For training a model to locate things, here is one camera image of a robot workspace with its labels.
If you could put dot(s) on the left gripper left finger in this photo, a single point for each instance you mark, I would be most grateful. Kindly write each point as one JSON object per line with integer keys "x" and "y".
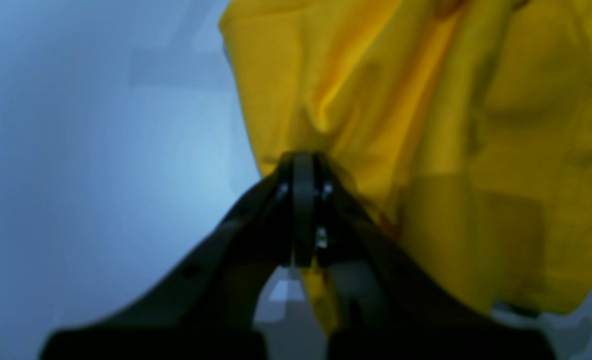
{"x": 204, "y": 308}

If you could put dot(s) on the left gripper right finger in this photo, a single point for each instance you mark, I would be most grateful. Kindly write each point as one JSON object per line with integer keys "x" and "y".
{"x": 389, "y": 308}

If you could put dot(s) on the yellow T-shirt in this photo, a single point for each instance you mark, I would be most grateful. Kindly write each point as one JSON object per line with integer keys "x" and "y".
{"x": 463, "y": 127}

